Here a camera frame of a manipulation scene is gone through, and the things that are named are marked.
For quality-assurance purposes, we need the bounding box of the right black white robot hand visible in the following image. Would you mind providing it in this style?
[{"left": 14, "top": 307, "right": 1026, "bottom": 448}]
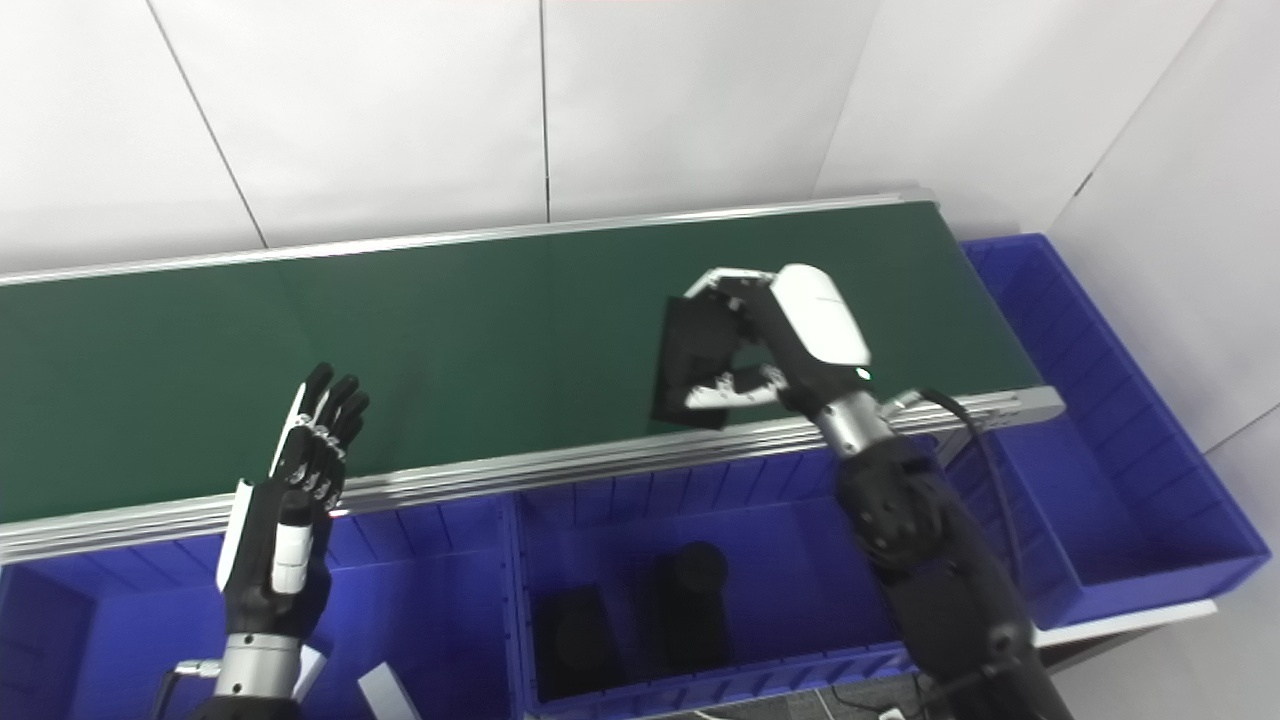
[{"left": 683, "top": 263, "right": 873, "bottom": 421}]

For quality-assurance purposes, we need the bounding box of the white flat rectangular part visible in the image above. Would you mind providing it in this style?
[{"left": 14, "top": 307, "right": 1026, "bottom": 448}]
[{"left": 357, "top": 662, "right": 421, "bottom": 720}]

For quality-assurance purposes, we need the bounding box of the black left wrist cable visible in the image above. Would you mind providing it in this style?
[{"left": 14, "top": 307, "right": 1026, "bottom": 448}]
[{"left": 150, "top": 658, "right": 223, "bottom": 720}]

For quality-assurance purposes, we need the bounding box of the blue plastic bin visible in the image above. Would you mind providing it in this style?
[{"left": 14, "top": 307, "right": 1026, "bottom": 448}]
[
  {"left": 935, "top": 233, "right": 1271, "bottom": 631},
  {"left": 500, "top": 430, "right": 961, "bottom": 719},
  {"left": 0, "top": 495, "right": 521, "bottom": 720}
]

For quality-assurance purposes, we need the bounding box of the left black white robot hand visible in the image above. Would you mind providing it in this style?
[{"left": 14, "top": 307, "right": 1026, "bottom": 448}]
[{"left": 215, "top": 362, "right": 371, "bottom": 641}]

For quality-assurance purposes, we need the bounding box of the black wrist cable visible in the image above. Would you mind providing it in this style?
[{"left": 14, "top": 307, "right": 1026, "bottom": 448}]
[
  {"left": 885, "top": 388, "right": 1026, "bottom": 601},
  {"left": 150, "top": 658, "right": 223, "bottom": 720}
]

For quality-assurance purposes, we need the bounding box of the green conveyor belt aluminium frame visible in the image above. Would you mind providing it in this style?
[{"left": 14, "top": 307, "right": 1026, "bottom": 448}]
[{"left": 0, "top": 188, "right": 1066, "bottom": 566}]

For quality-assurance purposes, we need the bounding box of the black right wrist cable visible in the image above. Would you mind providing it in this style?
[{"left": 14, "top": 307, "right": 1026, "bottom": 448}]
[{"left": 885, "top": 388, "right": 1026, "bottom": 601}]

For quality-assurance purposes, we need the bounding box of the black cylinder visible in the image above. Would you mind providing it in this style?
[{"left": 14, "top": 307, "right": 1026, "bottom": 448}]
[
  {"left": 650, "top": 295, "right": 773, "bottom": 431},
  {"left": 530, "top": 585, "right": 626, "bottom": 701},
  {"left": 655, "top": 542, "right": 733, "bottom": 671}
]

